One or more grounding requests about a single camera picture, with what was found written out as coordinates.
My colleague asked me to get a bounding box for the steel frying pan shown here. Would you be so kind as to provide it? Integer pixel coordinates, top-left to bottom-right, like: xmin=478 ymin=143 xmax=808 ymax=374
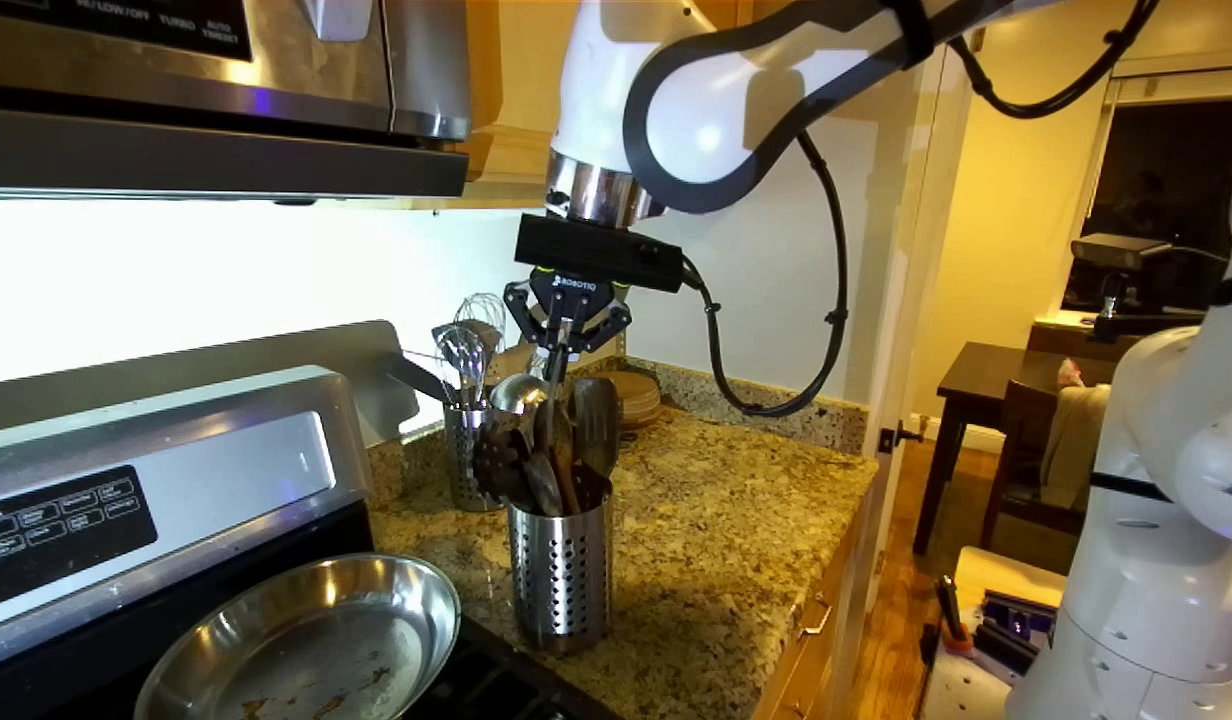
xmin=131 ymin=551 xmax=459 ymax=720

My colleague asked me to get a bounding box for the rear steel utensil holder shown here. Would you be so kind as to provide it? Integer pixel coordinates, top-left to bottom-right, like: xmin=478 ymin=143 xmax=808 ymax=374
xmin=443 ymin=409 xmax=497 ymax=511

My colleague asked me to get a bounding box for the stainless steel stove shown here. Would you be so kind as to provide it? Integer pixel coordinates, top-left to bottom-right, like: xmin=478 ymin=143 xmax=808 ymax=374
xmin=0 ymin=321 xmax=616 ymax=720

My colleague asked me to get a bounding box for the stainless steel microwave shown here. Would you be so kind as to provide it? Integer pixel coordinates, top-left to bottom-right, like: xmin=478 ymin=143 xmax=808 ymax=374
xmin=0 ymin=0 xmax=472 ymax=200

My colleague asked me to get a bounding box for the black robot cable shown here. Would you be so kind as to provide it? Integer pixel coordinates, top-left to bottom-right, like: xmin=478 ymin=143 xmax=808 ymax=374
xmin=621 ymin=0 xmax=1167 ymax=425

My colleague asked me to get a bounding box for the perforated steel utensil holder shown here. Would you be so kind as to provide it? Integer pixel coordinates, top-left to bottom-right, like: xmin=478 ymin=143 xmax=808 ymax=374
xmin=508 ymin=501 xmax=611 ymax=650

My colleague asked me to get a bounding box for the steel ladle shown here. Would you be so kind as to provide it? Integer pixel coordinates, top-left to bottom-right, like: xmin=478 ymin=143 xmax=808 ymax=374
xmin=489 ymin=372 xmax=548 ymax=415

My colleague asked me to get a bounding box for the dark wooden side table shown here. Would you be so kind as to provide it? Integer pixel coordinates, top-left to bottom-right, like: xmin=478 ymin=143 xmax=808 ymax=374
xmin=910 ymin=344 xmax=1080 ymax=557

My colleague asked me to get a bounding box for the wooden base cabinet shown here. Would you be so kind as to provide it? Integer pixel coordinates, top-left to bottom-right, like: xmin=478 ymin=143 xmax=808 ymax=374
xmin=752 ymin=466 xmax=886 ymax=720

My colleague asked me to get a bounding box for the metal whisk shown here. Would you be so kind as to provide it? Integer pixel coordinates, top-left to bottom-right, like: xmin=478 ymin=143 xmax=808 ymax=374
xmin=433 ymin=321 xmax=499 ymax=400

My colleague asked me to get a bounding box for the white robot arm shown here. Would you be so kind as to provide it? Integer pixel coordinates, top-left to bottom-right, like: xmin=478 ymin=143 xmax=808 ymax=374
xmin=502 ymin=0 xmax=1232 ymax=720

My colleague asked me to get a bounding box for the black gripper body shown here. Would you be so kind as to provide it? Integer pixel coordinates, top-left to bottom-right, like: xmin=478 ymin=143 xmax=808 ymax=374
xmin=526 ymin=269 xmax=611 ymax=353

